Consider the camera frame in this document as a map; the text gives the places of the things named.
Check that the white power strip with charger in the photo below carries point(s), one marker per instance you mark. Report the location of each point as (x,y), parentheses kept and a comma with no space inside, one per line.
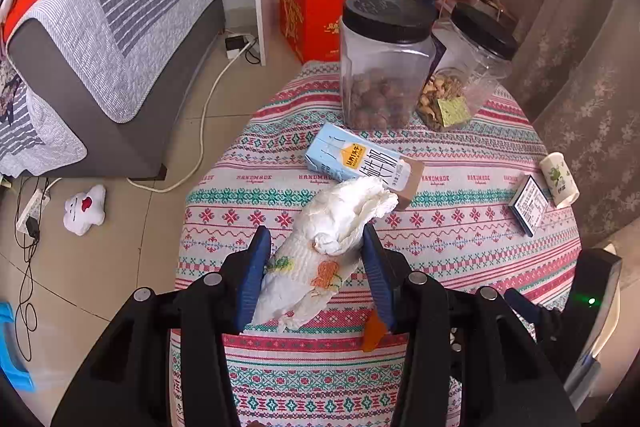
(237,46)

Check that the white paper cup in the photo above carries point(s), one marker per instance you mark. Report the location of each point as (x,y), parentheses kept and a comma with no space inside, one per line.
(557,177)

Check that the light blue milk carton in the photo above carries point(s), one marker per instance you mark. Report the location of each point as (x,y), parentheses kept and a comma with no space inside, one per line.
(350,157)

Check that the clear jar with yellow label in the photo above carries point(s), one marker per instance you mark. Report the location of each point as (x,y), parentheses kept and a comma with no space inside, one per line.
(470,72)

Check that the floral printed cloth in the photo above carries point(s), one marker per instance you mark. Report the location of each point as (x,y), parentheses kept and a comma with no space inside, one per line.
(10,97)

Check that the white plush toy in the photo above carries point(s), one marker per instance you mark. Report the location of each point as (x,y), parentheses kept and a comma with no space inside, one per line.
(82,209)

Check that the round table with patterned cloth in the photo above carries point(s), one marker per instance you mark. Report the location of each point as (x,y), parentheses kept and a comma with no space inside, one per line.
(310,382)

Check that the white printed paper towel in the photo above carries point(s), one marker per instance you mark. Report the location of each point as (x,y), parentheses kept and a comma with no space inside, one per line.
(325,227)

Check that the orange scrap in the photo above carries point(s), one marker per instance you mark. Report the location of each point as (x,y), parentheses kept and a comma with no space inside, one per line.
(372,334)

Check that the floral lace curtain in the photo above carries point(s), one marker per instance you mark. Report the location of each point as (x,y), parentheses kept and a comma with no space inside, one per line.
(590,107)

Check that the small black white box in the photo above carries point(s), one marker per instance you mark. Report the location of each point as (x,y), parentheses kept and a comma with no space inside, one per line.
(530,204)

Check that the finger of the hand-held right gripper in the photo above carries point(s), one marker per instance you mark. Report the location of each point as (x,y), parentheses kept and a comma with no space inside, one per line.
(522,307)

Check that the grey sofa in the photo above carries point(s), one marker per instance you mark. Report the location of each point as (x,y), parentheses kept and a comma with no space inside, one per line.
(125,132)

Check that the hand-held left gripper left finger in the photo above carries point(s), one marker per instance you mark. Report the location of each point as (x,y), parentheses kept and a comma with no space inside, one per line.
(255,277)

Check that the red cardboard box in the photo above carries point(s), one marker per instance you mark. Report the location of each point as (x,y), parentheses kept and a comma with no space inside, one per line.
(310,17)

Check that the clear jar with brown nuts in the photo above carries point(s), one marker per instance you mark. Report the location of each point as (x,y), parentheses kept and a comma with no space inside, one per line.
(385,72)

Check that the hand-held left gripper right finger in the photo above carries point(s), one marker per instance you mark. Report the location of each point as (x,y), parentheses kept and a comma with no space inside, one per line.
(375,277)

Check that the blue plastic object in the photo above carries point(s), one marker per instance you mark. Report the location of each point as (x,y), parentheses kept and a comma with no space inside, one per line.
(12,347)

